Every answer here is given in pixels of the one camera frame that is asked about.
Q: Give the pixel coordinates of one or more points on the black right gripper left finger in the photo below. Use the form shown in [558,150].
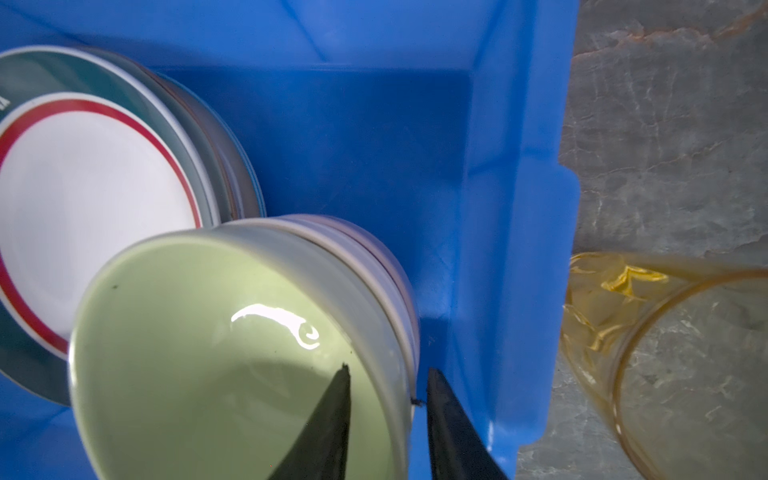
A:
[320,451]

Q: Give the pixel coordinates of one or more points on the amber glass cup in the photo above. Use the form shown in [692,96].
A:
[672,352]

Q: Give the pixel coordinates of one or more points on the cream white bowl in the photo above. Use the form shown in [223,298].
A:
[366,267]

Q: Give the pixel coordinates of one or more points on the blue plastic bin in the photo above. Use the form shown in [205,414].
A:
[435,125]

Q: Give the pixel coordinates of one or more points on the light green bowl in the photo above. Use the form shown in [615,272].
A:
[201,355]

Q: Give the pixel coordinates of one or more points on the purple top bowl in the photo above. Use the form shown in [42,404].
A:
[381,252]

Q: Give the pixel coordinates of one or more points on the green rimmed white plate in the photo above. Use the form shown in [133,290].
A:
[93,160]

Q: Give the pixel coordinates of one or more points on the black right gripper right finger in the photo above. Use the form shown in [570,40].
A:
[455,448]

